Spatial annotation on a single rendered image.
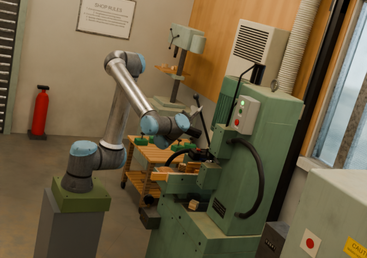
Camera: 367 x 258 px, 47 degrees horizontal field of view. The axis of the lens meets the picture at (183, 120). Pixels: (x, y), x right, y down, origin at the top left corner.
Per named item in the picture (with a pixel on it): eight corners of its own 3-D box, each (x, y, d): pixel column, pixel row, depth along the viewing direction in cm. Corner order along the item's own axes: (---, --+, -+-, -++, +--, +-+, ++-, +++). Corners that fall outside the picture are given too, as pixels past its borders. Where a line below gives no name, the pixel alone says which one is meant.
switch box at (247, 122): (240, 127, 204) (249, 95, 200) (252, 135, 196) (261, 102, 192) (230, 126, 202) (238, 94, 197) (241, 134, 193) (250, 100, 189)
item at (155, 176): (244, 181, 255) (247, 175, 254) (247, 182, 254) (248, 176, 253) (149, 178, 227) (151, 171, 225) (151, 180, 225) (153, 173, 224)
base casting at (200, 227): (222, 196, 273) (225, 183, 270) (275, 250, 224) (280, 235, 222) (159, 196, 252) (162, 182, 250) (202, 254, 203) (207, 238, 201)
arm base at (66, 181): (69, 194, 242) (71, 179, 240) (55, 180, 256) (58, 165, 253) (98, 191, 255) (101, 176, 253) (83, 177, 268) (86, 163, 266)
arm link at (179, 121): (176, 128, 199) (162, 141, 207) (194, 128, 206) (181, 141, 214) (170, 111, 202) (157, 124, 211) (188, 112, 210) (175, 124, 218)
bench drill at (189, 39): (165, 153, 530) (195, 27, 489) (188, 175, 479) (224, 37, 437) (130, 151, 506) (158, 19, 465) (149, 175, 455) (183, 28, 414)
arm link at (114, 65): (100, 43, 232) (153, 122, 191) (120, 46, 240) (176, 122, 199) (94, 61, 238) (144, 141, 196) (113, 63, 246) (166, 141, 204)
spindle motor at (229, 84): (230, 128, 247) (244, 77, 239) (246, 140, 232) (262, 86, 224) (204, 126, 239) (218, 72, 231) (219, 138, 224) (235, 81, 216)
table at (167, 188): (230, 172, 281) (232, 163, 279) (255, 194, 255) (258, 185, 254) (145, 169, 253) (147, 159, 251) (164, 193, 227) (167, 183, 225)
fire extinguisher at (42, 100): (43, 134, 495) (51, 84, 479) (46, 140, 479) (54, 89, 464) (27, 133, 486) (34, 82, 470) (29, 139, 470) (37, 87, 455)
